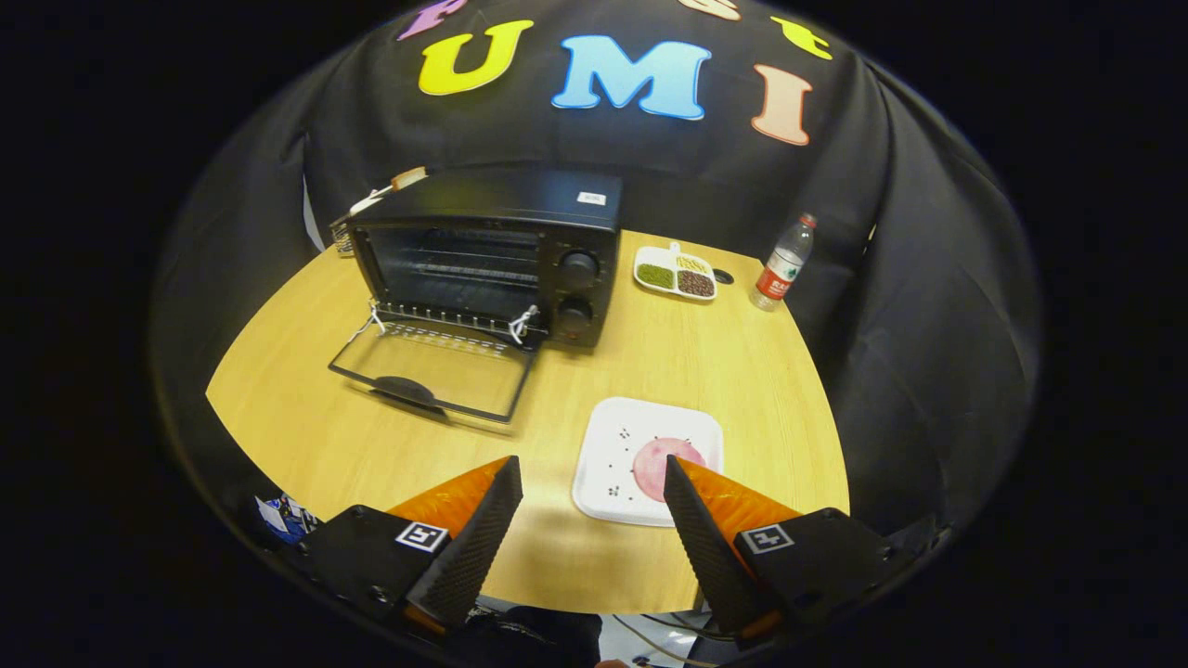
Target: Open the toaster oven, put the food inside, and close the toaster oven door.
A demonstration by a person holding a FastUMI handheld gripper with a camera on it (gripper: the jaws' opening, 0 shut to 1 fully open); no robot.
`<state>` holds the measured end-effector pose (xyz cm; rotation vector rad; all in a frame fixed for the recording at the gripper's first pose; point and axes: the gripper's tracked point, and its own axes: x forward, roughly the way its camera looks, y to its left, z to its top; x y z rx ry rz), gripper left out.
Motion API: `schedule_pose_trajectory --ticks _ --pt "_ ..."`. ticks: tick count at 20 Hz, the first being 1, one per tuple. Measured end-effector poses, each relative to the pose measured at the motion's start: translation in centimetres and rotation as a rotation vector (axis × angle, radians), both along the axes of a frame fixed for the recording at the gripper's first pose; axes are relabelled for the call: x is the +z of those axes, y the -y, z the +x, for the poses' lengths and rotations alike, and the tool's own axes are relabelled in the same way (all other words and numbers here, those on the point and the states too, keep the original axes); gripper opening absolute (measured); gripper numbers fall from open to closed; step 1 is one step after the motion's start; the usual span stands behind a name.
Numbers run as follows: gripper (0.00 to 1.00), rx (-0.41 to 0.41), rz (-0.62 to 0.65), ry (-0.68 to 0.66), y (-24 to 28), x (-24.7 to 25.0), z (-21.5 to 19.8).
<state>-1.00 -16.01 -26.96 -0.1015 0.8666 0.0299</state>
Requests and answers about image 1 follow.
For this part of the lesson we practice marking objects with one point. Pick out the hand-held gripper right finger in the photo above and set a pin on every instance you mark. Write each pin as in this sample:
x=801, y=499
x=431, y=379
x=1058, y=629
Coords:
x=710, y=557

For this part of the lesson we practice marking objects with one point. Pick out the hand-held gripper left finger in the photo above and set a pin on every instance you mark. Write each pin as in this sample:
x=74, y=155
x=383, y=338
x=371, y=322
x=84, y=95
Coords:
x=473, y=547

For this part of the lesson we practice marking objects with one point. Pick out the pink round meat slice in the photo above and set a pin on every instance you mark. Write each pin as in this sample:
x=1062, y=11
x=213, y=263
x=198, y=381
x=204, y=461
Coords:
x=650, y=468

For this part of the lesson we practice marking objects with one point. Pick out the white square plate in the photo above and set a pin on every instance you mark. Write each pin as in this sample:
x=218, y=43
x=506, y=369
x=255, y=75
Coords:
x=613, y=445

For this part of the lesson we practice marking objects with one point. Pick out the black toaster oven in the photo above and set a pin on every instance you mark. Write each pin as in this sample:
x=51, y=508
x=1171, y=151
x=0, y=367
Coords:
x=580, y=311

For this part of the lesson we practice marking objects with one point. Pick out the white bread toaster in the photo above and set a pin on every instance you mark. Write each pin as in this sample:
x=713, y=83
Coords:
x=371, y=199

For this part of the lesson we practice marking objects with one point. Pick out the white divided dish with beans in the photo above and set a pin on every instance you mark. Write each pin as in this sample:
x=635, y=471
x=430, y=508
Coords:
x=676, y=283

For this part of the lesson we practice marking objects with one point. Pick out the black round table grommet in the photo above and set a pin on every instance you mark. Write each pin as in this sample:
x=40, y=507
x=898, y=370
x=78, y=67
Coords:
x=723, y=276

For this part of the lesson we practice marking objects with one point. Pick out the clear water bottle red label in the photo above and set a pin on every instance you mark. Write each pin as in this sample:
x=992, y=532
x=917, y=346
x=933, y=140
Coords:
x=781, y=269

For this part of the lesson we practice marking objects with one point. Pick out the black backdrop cloth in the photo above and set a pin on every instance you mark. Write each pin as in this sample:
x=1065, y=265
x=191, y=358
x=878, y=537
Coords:
x=910, y=278

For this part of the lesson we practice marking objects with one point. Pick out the brown bread slice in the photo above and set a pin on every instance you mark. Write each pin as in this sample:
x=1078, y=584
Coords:
x=408, y=178

